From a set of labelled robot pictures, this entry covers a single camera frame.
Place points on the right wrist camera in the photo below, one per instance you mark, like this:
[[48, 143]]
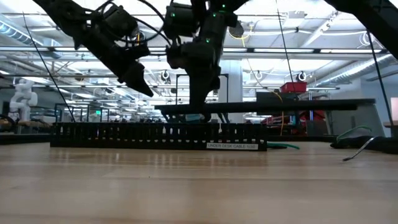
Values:
[[180, 20]]

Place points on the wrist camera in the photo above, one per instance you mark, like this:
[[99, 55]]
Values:
[[180, 20], [119, 20]]

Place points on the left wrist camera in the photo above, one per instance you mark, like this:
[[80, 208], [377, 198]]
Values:
[[119, 20]]

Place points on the black zip tie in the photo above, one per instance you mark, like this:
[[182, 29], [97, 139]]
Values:
[[47, 67]]

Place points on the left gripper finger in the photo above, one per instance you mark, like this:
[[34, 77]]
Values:
[[143, 81], [135, 82]]

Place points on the black raceway lid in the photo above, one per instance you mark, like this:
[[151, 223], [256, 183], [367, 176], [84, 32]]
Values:
[[280, 107]]

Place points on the teal crate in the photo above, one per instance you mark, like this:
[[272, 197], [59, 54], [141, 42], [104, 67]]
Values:
[[192, 117]]

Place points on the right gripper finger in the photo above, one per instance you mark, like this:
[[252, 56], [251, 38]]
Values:
[[196, 95], [206, 95]]

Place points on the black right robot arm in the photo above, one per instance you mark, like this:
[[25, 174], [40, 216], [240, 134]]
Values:
[[373, 18]]

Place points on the white pillar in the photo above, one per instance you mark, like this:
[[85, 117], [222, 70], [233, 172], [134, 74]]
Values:
[[234, 81]]

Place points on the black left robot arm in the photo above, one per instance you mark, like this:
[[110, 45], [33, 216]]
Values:
[[62, 12]]

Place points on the grey white office chair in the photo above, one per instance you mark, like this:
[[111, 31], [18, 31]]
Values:
[[367, 121]]

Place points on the silver ventilation duct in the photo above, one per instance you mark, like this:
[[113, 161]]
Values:
[[15, 34], [351, 71]]

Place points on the black monitor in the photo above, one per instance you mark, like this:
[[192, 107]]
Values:
[[270, 96]]

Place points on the dark brown zip tie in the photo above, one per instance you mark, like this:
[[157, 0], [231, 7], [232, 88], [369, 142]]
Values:
[[360, 149]]

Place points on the long ceiling light bar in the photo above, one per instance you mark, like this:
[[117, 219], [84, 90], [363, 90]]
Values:
[[311, 50]]

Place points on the red storage bin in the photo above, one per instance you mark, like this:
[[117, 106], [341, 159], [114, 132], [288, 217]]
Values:
[[314, 117], [293, 87]]

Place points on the black background rig frame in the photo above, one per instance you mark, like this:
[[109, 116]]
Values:
[[176, 90]]

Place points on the black aluminium frame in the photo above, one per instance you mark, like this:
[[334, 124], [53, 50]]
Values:
[[25, 139]]

